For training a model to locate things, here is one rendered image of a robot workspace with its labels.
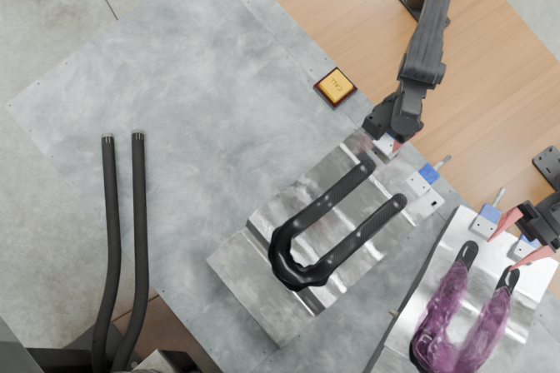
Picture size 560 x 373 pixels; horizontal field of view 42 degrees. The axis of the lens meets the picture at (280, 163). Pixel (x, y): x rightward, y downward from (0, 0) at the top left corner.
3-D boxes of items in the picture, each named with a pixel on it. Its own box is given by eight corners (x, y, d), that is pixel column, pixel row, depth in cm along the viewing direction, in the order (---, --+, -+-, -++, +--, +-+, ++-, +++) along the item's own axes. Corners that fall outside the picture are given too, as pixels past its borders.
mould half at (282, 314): (362, 131, 180) (371, 113, 167) (435, 208, 175) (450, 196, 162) (207, 262, 170) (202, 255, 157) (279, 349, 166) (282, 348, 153)
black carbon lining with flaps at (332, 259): (365, 156, 171) (372, 145, 162) (412, 206, 168) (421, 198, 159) (252, 252, 164) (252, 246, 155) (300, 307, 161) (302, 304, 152)
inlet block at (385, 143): (414, 105, 169) (412, 99, 164) (430, 119, 168) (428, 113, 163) (375, 146, 170) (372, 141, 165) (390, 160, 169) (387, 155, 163)
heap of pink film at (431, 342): (450, 253, 167) (459, 249, 159) (518, 295, 165) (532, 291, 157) (395, 352, 161) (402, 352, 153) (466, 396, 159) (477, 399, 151)
